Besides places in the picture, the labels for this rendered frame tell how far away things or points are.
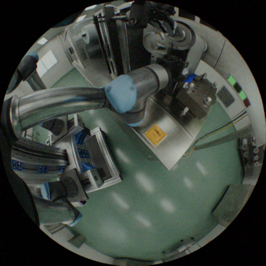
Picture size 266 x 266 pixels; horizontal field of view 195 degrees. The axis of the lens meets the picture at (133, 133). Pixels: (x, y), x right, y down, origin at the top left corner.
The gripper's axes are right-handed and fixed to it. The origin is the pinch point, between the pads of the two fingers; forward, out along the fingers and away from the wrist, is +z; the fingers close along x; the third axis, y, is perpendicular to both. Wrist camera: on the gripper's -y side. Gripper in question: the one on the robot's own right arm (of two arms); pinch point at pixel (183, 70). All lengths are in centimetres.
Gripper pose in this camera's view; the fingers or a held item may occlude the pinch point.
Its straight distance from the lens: 42.8
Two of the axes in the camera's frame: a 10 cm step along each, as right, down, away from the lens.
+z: 7.7, -6.2, 1.6
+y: -0.5, -3.1, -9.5
